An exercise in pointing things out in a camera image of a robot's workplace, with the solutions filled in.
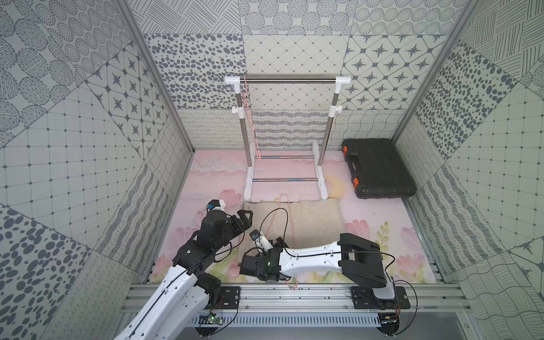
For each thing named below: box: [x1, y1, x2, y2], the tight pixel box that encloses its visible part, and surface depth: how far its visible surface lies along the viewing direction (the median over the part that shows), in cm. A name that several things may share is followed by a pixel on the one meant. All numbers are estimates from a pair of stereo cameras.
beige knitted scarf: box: [240, 198, 346, 257], surface depth 92 cm
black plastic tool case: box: [341, 138, 417, 200], surface depth 106 cm
